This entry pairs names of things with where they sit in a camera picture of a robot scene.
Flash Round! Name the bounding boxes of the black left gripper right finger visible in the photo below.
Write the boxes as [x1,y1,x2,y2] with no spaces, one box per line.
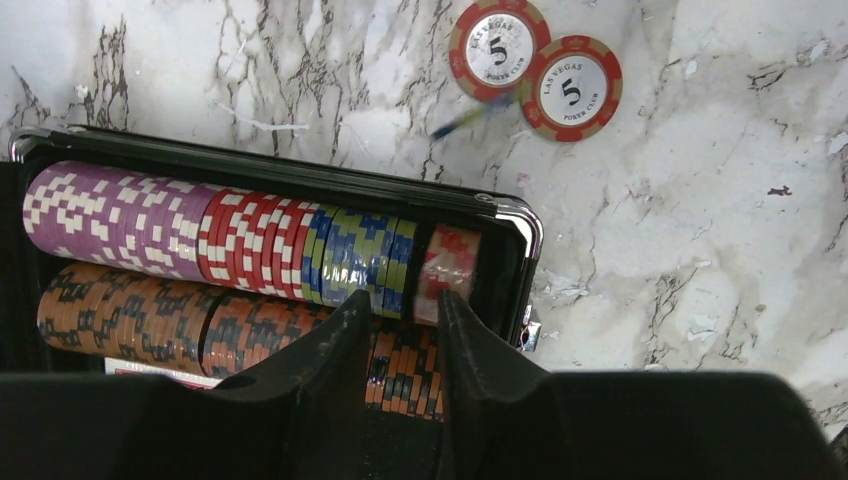
[438,291,847,479]

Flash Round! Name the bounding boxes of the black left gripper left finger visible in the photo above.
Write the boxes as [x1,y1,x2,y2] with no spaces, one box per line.
[1,291,372,479]

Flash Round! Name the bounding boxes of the purple red chip row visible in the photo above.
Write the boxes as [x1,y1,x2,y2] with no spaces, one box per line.
[22,161,482,324]

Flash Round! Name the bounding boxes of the red playing card deck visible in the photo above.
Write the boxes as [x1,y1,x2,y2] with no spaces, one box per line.
[104,358,220,389]

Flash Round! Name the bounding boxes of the orange chip row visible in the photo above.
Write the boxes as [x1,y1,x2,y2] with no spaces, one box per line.
[36,263,444,421]

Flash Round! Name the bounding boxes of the black poker case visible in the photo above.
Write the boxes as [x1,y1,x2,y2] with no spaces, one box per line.
[1,126,542,421]

